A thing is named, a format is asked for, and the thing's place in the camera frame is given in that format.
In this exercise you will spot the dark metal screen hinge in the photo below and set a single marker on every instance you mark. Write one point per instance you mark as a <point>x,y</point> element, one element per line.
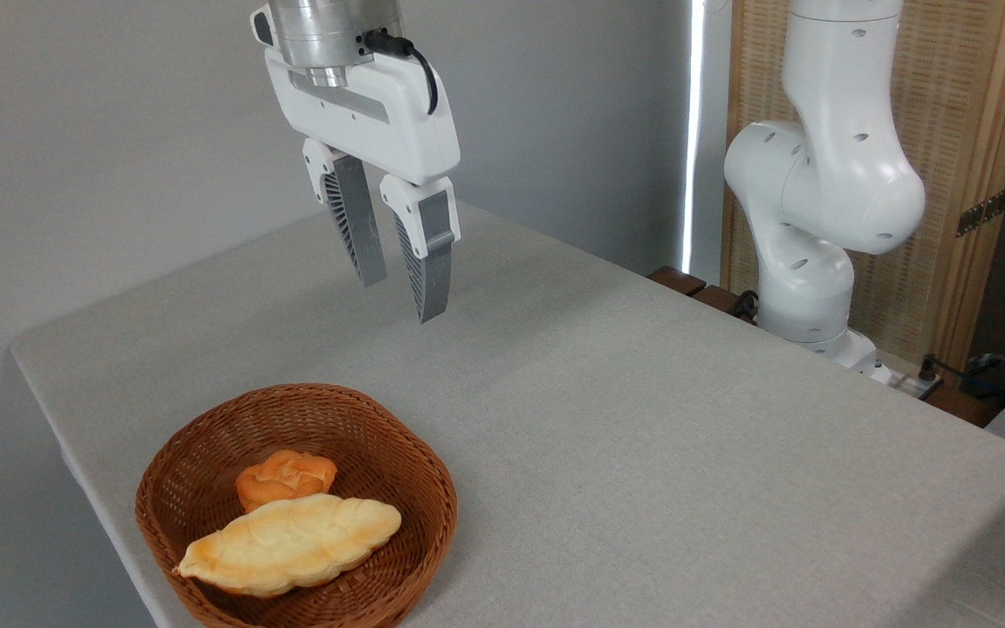
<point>982,212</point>

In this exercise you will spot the brown wicker basket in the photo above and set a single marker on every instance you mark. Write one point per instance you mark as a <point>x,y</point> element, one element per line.
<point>389,471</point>

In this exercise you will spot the dark brown wooden block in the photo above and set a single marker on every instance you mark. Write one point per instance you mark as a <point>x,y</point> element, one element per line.
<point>677,280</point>
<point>719,299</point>

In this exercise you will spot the long braided bread loaf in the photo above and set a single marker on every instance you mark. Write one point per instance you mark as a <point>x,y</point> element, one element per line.
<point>293,545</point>

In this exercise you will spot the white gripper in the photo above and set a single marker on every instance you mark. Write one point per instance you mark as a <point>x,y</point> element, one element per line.
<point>380,122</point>

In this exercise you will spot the round orange bread roll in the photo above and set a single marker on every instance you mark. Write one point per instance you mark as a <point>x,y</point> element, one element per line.
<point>284,475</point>

